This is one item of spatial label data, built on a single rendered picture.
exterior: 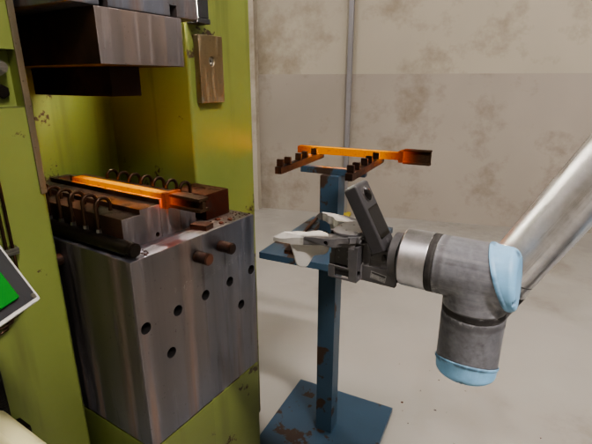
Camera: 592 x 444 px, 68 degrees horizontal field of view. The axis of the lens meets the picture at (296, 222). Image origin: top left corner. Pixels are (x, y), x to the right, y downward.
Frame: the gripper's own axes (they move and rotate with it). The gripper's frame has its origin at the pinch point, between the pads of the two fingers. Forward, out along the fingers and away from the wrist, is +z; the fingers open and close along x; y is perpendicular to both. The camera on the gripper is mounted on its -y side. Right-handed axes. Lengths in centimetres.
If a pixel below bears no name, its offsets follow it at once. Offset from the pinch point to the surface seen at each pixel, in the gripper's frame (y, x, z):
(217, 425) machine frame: 62, 4, 27
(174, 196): -1.1, -1.4, 29.5
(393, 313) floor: 100, 150, 31
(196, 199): -1.2, -1.4, 23.0
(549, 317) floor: 100, 191, -44
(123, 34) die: -32.2, -7.0, 32.9
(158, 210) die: 2.3, -3.2, 33.0
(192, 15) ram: -37, 11, 33
